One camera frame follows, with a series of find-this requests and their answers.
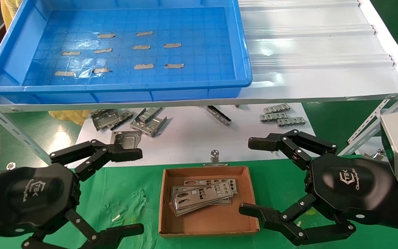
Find small grey connector shield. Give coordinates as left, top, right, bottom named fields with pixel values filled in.
left=277, top=118, right=306, bottom=127
left=259, top=112, right=288, bottom=122
left=263, top=104, right=291, bottom=114

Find blue plastic tray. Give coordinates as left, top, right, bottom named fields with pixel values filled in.
left=0, top=0, right=254, bottom=103

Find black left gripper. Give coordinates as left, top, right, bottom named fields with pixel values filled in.
left=0, top=163, right=81, bottom=240

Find grey stamped metal bracket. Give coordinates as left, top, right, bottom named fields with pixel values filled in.
left=110, top=131, right=142, bottom=151
left=130, top=116, right=168, bottom=138
left=108, top=111, right=134, bottom=131
left=90, top=109, right=123, bottom=132
left=139, top=107, right=163, bottom=123

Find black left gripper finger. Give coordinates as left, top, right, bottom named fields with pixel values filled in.
left=21, top=209, right=145, bottom=249
left=49, top=140, right=143, bottom=182

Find shallow cardboard box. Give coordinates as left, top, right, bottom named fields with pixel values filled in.
left=159, top=166, right=260, bottom=238

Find silver computer IO shield plate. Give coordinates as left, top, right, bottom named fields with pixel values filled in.
left=183, top=179, right=238, bottom=194
left=169, top=194, right=232, bottom=216
left=174, top=181, right=233, bottom=211
left=171, top=185, right=232, bottom=204

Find white metal shelf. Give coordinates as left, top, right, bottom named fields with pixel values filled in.
left=0, top=0, right=398, bottom=113

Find white flat board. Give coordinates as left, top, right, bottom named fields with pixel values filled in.
left=76, top=103, right=317, bottom=169

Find long dark metal bar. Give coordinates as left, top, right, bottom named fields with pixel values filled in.
left=204, top=105, right=232, bottom=126

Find yellow plastic bag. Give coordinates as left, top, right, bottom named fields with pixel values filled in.
left=0, top=0, right=23, bottom=30
left=49, top=110, right=89, bottom=126

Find grey perforated steel brace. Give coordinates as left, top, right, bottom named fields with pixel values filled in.
left=337, top=86, right=398, bottom=156
left=0, top=93, right=53, bottom=157

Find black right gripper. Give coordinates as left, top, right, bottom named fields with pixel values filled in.
left=238, top=130, right=398, bottom=247

